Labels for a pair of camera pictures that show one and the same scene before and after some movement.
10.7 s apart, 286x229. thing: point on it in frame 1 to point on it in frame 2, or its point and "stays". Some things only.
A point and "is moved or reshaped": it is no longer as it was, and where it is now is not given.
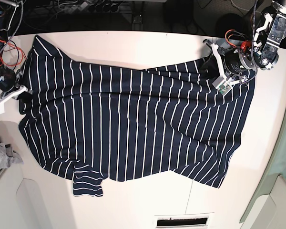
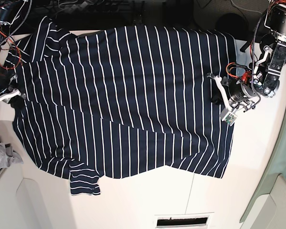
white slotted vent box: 198,221 stays
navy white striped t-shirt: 104,121 is moved or reshaped
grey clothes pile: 2,156 stays
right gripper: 235,61 to 236,91
